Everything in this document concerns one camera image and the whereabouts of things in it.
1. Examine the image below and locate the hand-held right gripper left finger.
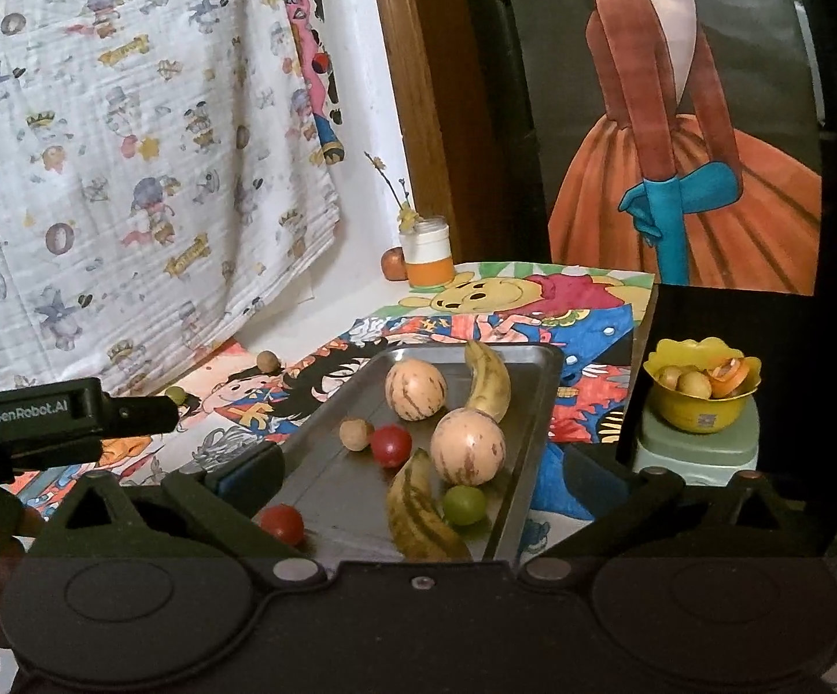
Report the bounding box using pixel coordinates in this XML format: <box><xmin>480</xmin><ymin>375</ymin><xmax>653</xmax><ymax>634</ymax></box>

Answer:
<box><xmin>46</xmin><ymin>444</ymin><xmax>327</xmax><ymax>590</ymax></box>

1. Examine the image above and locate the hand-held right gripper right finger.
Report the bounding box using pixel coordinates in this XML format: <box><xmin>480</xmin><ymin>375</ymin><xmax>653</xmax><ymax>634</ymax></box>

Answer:
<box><xmin>519</xmin><ymin>443</ymin><xmax>799</xmax><ymax>586</ymax></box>

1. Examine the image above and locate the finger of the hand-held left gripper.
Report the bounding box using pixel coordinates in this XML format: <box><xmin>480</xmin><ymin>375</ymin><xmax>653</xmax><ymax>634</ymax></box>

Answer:
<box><xmin>104</xmin><ymin>394</ymin><xmax>180</xmax><ymax>440</ymax></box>

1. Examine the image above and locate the red cherry tomato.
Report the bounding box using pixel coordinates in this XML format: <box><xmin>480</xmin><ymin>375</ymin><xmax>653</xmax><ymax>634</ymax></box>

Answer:
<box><xmin>257</xmin><ymin>504</ymin><xmax>307</xmax><ymax>548</ymax></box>
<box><xmin>370</xmin><ymin>425</ymin><xmax>414</xmax><ymax>468</ymax></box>

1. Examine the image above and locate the metal baking tray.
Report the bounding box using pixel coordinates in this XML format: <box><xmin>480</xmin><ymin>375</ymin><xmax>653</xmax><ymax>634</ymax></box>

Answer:
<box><xmin>252</xmin><ymin>343</ymin><xmax>564</xmax><ymax>565</ymax></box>

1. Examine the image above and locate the large striped tan melon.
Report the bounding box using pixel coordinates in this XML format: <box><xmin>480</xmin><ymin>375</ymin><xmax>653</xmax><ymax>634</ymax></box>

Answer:
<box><xmin>430</xmin><ymin>408</ymin><xmax>508</xmax><ymax>488</ymax></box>

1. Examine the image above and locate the curved yellow banana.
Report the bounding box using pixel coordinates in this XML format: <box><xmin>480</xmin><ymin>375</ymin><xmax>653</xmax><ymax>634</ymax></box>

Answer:
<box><xmin>463</xmin><ymin>339</ymin><xmax>512</xmax><ymax>422</ymax></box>

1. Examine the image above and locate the spotted yellow banana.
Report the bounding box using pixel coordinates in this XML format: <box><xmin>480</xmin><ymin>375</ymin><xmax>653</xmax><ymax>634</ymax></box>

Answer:
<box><xmin>386</xmin><ymin>447</ymin><xmax>474</xmax><ymax>562</ymax></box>

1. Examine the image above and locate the small striped tan melon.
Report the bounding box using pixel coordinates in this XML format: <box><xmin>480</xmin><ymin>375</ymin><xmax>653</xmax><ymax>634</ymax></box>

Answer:
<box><xmin>385</xmin><ymin>359</ymin><xmax>449</xmax><ymax>422</ymax></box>

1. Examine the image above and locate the pale green plastic stool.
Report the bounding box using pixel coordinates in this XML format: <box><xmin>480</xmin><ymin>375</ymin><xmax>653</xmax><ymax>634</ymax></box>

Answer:
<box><xmin>631</xmin><ymin>397</ymin><xmax>761</xmax><ymax>490</ymax></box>

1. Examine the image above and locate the yellow plastic bowl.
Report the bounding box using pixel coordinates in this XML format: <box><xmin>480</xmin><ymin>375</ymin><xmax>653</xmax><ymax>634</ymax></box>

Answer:
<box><xmin>642</xmin><ymin>337</ymin><xmax>764</xmax><ymax>435</ymax></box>

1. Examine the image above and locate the colourful printed tablecloth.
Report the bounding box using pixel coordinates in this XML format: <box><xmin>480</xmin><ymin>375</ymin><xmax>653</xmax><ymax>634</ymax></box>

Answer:
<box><xmin>0</xmin><ymin>260</ymin><xmax>659</xmax><ymax>545</ymax></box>

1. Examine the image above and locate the orange peel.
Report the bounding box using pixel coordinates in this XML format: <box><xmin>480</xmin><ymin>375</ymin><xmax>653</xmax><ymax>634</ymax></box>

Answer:
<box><xmin>703</xmin><ymin>357</ymin><xmax>750</xmax><ymax>399</ymax></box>

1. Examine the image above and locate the white printed blanket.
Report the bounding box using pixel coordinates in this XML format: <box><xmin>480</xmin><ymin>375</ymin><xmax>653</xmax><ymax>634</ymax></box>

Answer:
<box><xmin>0</xmin><ymin>0</ymin><xmax>344</xmax><ymax>400</ymax></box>

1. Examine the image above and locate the orange jar with white lid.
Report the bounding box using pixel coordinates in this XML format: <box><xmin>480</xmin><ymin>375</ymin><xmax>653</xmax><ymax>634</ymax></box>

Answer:
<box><xmin>399</xmin><ymin>217</ymin><xmax>456</xmax><ymax>289</ymax></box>

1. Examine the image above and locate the yellow flower twig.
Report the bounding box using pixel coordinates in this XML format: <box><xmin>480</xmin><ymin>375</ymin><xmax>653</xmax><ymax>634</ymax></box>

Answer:
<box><xmin>363</xmin><ymin>152</ymin><xmax>421</xmax><ymax>234</ymax></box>

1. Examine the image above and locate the wall poster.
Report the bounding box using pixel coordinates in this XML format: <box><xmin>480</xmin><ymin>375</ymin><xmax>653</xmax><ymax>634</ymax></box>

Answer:
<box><xmin>494</xmin><ymin>0</ymin><xmax>824</xmax><ymax>297</ymax></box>

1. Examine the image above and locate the pink cartoon wall sticker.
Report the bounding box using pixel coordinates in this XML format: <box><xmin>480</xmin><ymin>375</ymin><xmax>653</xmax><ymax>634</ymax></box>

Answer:
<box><xmin>278</xmin><ymin>0</ymin><xmax>348</xmax><ymax>167</ymax></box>

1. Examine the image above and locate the wooden door frame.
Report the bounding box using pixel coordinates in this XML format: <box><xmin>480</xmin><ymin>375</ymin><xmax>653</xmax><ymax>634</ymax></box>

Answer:
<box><xmin>364</xmin><ymin>0</ymin><xmax>478</xmax><ymax>263</ymax></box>

